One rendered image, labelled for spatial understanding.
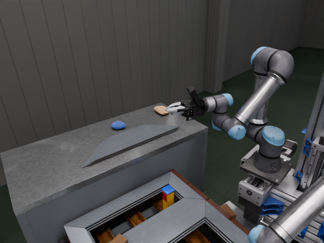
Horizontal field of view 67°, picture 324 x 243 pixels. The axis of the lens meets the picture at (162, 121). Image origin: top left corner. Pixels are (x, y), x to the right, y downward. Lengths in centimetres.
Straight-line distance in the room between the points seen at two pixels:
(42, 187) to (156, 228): 64
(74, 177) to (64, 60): 201
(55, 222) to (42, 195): 19
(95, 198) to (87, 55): 221
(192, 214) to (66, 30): 252
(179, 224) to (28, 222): 77
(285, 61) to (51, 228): 147
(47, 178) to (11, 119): 174
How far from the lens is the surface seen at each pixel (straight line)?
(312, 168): 155
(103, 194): 156
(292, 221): 93
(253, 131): 150
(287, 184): 163
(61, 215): 153
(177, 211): 148
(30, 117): 324
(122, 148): 159
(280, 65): 128
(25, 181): 157
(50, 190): 144
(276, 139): 142
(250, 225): 170
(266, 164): 149
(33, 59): 311
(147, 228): 141
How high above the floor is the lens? 194
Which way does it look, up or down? 28 degrees down
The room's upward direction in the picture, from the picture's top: 2 degrees counter-clockwise
